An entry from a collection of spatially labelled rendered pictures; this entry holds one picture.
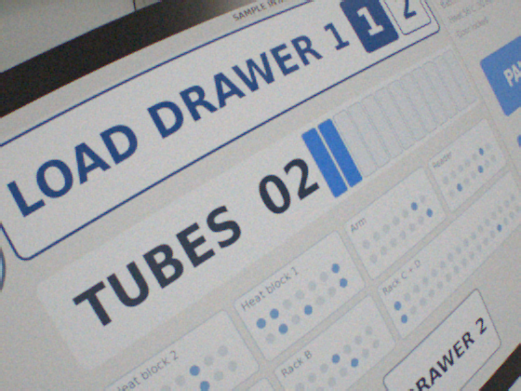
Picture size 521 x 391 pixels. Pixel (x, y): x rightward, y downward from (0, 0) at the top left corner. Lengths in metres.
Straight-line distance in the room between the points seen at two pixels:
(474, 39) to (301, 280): 0.22
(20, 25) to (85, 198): 0.87
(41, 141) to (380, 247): 0.19
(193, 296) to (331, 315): 0.08
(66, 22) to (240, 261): 0.86
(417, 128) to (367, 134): 0.04
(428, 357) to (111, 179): 0.20
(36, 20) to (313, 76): 0.83
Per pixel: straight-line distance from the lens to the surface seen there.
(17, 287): 0.27
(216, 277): 0.30
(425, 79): 0.40
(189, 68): 0.31
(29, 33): 1.14
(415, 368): 0.36
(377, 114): 0.36
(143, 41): 0.31
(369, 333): 0.34
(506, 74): 0.46
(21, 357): 0.27
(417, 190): 0.37
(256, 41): 0.33
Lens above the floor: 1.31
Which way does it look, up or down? 40 degrees down
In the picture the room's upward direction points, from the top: 6 degrees counter-clockwise
